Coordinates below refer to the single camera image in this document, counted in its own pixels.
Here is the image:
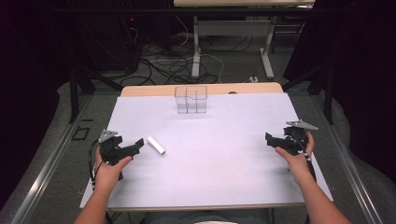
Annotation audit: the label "tangle of floor cables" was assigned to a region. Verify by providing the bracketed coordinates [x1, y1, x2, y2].
[119, 15, 254, 87]

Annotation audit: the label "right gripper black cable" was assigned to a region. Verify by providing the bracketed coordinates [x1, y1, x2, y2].
[293, 134, 318, 183]

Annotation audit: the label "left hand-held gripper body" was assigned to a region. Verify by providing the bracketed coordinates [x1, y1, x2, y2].
[97, 129, 140, 181]

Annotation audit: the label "black metal stand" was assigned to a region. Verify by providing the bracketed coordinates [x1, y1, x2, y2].
[68, 55, 124, 124]
[281, 62, 335, 125]

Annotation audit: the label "person's right hand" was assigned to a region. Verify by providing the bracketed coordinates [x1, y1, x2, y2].
[275, 131, 316, 185]

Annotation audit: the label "white-legged desk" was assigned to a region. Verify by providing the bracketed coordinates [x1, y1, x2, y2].
[173, 0, 316, 80]

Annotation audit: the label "black computer tower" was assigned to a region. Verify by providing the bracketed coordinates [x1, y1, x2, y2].
[74, 12, 144, 76]

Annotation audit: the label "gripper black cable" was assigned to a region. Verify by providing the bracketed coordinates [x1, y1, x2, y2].
[293, 134, 318, 183]
[88, 139, 105, 189]

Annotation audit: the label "white cylindrical tube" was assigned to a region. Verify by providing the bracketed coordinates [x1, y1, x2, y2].
[146, 135, 166, 156]

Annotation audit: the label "person's left hand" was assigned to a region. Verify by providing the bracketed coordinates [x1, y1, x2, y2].
[93, 146, 134, 194]

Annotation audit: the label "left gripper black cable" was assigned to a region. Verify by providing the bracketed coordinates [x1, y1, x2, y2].
[88, 139, 105, 189]

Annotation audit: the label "clear acrylic organizer box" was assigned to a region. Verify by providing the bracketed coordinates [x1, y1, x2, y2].
[174, 85, 208, 115]

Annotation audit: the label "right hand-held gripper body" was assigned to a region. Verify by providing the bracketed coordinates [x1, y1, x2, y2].
[270, 119, 319, 157]

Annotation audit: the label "white sheet table cover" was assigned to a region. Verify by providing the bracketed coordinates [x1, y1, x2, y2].
[79, 91, 334, 209]

